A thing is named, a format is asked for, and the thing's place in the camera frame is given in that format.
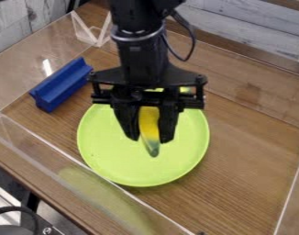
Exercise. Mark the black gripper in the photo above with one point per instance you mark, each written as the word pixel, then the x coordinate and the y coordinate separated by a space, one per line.
pixel 147 80

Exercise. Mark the yellow toy banana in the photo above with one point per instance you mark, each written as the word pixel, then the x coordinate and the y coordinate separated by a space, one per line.
pixel 148 118

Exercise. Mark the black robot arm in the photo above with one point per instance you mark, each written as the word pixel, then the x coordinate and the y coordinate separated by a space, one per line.
pixel 139 20

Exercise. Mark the green round plate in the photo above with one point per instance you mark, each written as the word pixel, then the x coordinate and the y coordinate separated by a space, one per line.
pixel 120 159

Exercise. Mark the blue plastic block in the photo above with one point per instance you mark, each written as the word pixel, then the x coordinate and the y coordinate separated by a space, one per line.
pixel 54 91

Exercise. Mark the clear acrylic triangle bracket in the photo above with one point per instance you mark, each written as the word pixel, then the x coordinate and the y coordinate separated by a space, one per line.
pixel 92 35

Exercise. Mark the black metal table bracket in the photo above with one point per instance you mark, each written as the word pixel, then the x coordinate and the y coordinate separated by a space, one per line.
pixel 32 221

